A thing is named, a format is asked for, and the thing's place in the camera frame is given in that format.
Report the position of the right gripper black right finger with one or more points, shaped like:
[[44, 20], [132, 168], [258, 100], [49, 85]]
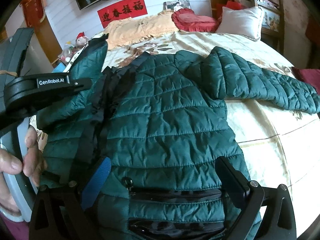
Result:
[[233, 182]]

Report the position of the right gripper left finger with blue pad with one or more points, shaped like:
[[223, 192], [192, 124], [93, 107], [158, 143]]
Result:
[[95, 183]]

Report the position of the dark green quilted puffer jacket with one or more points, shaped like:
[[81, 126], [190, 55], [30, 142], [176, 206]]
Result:
[[161, 121]]

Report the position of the blue paper bag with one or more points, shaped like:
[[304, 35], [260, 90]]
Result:
[[59, 68]]

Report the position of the floral cream bed sheet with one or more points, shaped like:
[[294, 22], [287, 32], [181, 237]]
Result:
[[264, 132]]

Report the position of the plush toy with red hat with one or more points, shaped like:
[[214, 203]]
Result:
[[81, 39]]

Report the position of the red hanging knot decoration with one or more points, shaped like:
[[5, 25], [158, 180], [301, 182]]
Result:
[[33, 12]]

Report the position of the peach frilled pillow cover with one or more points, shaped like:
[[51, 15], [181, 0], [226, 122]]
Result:
[[130, 31]]

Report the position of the dark red cloth at bedside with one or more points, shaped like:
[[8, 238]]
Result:
[[310, 76]]

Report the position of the red Chinese couplet banner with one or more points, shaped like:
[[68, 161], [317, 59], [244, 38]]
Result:
[[122, 10]]

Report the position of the white square pillow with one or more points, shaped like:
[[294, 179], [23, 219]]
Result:
[[244, 22]]

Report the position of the red heart-shaped cushion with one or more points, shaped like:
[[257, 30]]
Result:
[[186, 20]]

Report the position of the framed photo at headboard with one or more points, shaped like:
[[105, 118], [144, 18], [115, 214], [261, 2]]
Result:
[[176, 5]]

